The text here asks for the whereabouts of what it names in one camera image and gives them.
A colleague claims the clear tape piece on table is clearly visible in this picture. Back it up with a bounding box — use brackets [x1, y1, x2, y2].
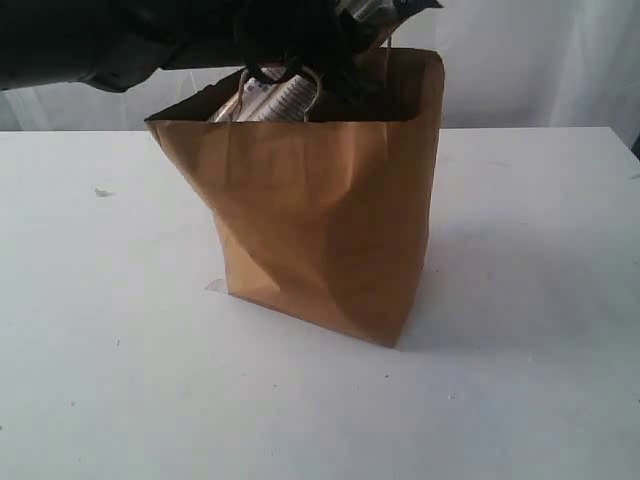
[205, 279, 227, 294]

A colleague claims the small white paper scrap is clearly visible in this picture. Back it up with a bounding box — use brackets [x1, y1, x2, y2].
[94, 188, 114, 198]

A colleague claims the blue white spaghetti packet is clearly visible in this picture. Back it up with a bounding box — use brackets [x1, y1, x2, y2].
[207, 0, 446, 124]

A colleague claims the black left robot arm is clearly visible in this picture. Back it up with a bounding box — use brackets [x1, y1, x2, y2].
[1, 1, 383, 93]

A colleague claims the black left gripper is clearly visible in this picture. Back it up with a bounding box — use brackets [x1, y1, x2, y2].
[234, 1, 390, 103]

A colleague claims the white backdrop curtain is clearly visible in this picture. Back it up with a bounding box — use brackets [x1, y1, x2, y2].
[1, 1, 639, 144]

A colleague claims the large brown paper shopping bag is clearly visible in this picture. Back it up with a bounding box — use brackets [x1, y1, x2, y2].
[146, 48, 445, 347]

